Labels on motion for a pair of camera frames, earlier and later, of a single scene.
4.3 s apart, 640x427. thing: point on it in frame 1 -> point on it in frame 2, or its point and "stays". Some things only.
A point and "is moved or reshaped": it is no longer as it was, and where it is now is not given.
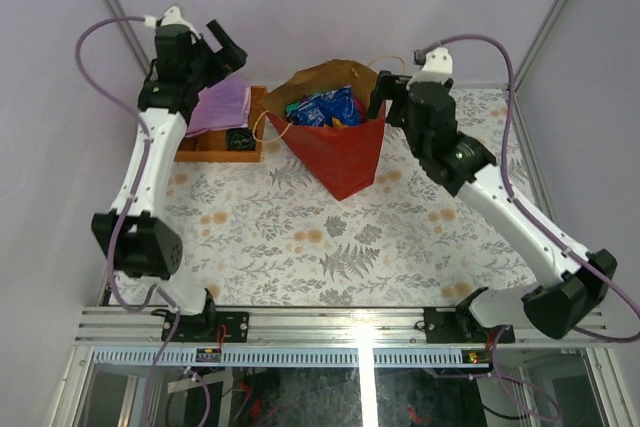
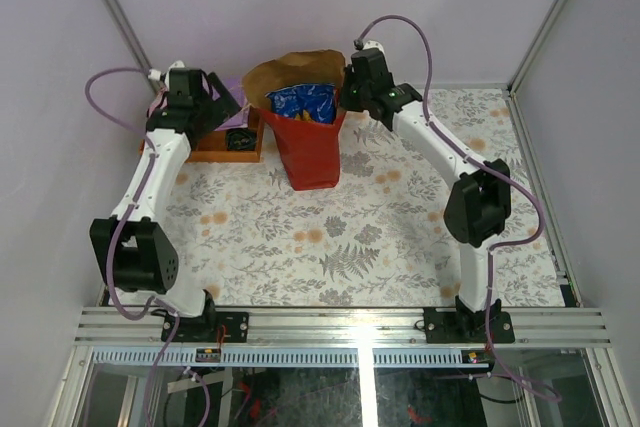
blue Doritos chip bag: (319, 111) is moved or reshaped
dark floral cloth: (240, 139) stays
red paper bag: (323, 108) -> (310, 150)
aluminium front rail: (142, 327) stays
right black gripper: (386, 81) -> (349, 77)
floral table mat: (273, 233) stays
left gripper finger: (231, 57) -> (226, 106)
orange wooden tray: (237, 144) stays
